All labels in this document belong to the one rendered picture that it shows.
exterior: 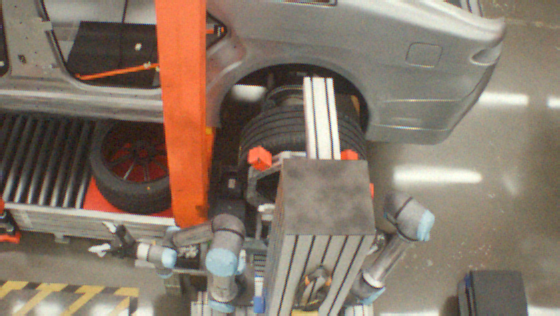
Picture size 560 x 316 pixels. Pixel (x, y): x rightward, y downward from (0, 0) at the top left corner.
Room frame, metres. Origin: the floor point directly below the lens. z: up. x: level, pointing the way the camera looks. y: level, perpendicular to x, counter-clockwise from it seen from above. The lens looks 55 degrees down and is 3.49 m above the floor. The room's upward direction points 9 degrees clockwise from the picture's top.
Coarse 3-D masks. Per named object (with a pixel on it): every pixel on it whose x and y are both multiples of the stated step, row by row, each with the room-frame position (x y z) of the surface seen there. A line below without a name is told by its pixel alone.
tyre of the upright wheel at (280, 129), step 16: (272, 112) 1.93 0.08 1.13; (288, 112) 1.92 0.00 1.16; (304, 112) 1.92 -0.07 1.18; (336, 112) 1.97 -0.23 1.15; (256, 128) 1.87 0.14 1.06; (272, 128) 1.83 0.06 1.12; (288, 128) 1.82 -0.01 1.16; (304, 128) 1.82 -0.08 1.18; (352, 128) 1.93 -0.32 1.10; (240, 144) 1.86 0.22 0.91; (256, 144) 1.76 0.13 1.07; (272, 144) 1.74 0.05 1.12; (288, 144) 1.74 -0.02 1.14; (304, 144) 1.75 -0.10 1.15; (352, 144) 1.83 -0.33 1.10; (240, 160) 1.75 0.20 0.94; (240, 176) 1.72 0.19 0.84
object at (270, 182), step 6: (294, 150) 1.75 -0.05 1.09; (300, 150) 1.75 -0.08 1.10; (270, 174) 1.77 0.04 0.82; (276, 174) 1.77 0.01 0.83; (258, 180) 1.75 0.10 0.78; (264, 180) 1.80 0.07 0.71; (270, 180) 1.84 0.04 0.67; (276, 180) 1.86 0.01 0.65; (258, 186) 1.73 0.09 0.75; (264, 186) 1.77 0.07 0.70; (270, 186) 1.80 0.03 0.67; (276, 186) 1.77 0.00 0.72; (264, 192) 1.74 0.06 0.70; (270, 192) 1.76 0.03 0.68; (276, 192) 1.78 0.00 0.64
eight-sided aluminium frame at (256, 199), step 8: (288, 152) 1.71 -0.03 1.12; (296, 152) 1.72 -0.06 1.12; (272, 160) 1.69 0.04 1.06; (280, 160) 1.67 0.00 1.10; (272, 168) 1.65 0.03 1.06; (280, 168) 1.65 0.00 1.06; (248, 176) 1.65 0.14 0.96; (256, 176) 1.64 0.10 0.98; (264, 176) 1.65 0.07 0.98; (248, 184) 1.64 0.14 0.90; (248, 192) 1.64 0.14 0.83; (256, 192) 1.70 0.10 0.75; (248, 200) 1.64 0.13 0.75; (256, 200) 1.65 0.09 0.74; (264, 200) 1.69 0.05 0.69
